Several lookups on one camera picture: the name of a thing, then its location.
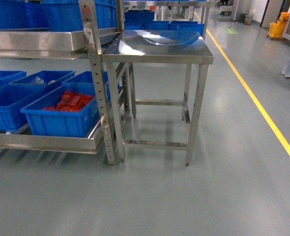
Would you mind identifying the blue plastic bin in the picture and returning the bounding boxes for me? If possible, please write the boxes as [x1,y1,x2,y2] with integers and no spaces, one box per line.
[9,70,75,89]
[0,85,48,132]
[0,70,27,88]
[21,85,99,138]
[62,70,121,101]

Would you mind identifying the red parts in bin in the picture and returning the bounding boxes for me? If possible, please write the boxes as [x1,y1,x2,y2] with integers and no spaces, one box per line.
[42,90,95,112]

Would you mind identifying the stainless steel shelf rack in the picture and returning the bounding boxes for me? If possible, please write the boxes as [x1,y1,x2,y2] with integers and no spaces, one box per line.
[0,0,129,165]

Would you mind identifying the stainless steel side table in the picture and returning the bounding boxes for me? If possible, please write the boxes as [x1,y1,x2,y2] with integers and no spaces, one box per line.
[102,30,213,166]

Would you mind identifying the yellow mop bucket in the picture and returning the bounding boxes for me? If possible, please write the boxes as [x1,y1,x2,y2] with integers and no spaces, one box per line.
[268,12,290,39]

